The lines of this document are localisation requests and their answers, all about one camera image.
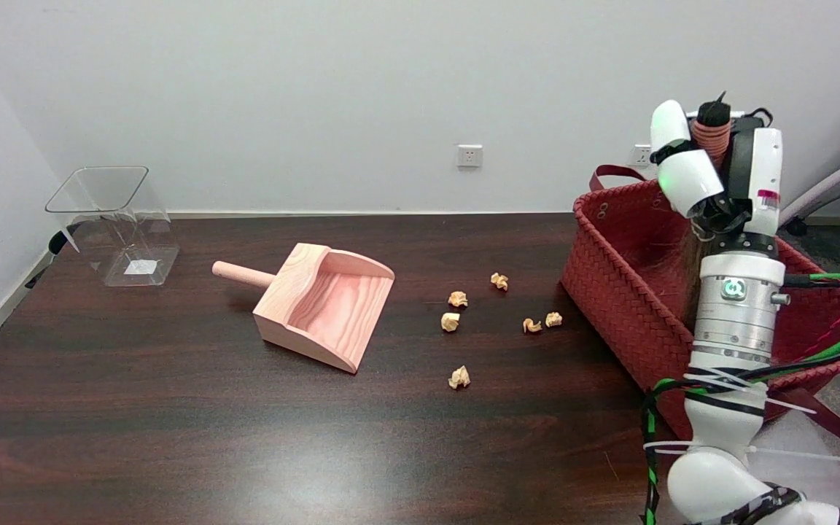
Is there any wooden dustpan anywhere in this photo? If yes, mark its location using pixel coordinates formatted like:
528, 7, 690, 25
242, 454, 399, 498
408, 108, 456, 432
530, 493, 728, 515
211, 243, 396, 375

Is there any clear plastic container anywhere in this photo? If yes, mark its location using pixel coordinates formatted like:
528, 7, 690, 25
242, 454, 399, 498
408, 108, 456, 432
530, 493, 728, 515
45, 166, 181, 287

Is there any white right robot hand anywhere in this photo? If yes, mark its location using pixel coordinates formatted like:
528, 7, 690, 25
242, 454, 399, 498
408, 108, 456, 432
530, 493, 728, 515
650, 98, 785, 256

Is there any small broom with handle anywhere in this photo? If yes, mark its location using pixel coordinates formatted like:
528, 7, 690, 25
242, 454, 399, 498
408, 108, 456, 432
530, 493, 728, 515
672, 91, 738, 329

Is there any red woven basket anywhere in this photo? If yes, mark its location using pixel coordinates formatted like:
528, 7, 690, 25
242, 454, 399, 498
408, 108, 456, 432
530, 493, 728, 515
561, 164, 840, 451

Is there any dark grey tube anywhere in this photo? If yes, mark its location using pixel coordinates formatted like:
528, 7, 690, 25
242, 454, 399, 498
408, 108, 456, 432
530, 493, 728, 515
787, 176, 840, 236

